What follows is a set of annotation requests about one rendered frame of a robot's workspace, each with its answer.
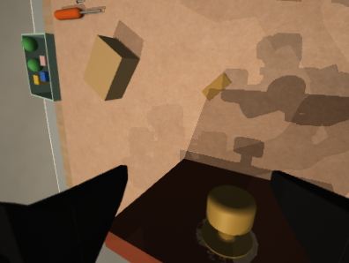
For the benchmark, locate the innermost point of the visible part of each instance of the dark brown wooden door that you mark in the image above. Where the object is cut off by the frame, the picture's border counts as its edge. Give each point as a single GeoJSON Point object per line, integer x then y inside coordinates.
{"type": "Point", "coordinates": [163, 225]}

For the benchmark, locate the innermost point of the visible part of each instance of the tan rectangular box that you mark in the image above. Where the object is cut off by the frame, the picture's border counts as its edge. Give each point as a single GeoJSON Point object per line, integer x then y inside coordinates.
{"type": "Point", "coordinates": [110, 68]}

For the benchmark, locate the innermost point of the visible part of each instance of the tan rectangular plate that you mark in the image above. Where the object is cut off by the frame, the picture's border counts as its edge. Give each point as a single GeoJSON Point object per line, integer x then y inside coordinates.
{"type": "Point", "coordinates": [216, 86]}

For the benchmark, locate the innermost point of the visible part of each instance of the brass door knob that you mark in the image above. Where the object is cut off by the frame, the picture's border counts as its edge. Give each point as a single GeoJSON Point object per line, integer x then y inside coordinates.
{"type": "Point", "coordinates": [230, 211]}

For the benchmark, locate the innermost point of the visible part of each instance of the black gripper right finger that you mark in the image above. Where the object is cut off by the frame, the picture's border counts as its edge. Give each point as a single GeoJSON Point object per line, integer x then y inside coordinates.
{"type": "Point", "coordinates": [318, 217]}

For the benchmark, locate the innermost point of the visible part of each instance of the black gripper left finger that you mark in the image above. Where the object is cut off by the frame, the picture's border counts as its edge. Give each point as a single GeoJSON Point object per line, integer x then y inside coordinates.
{"type": "Point", "coordinates": [68, 227]}

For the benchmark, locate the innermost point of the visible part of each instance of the orange-handled screwdriver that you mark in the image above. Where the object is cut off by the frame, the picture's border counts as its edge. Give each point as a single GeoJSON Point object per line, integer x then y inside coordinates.
{"type": "Point", "coordinates": [72, 13]}

